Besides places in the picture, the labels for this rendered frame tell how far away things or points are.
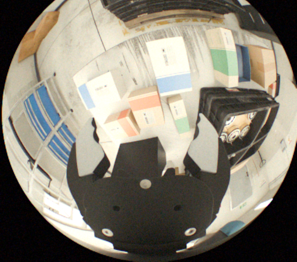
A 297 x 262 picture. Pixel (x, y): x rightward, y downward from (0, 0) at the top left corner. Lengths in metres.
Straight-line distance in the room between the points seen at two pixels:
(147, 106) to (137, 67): 0.17
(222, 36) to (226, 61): 0.10
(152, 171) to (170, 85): 0.38
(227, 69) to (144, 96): 0.34
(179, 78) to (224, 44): 0.23
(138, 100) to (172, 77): 0.16
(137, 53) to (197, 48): 0.26
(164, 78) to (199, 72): 0.19
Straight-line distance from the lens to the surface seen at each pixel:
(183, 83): 0.36
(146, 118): 0.43
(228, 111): 0.32
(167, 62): 0.33
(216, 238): 0.24
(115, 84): 0.38
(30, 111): 1.75
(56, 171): 2.67
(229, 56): 0.40
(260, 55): 0.60
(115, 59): 0.45
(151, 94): 0.37
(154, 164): 0.51
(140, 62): 0.42
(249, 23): 1.78
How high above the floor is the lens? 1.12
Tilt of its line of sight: 55 degrees down
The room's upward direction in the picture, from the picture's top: 175 degrees counter-clockwise
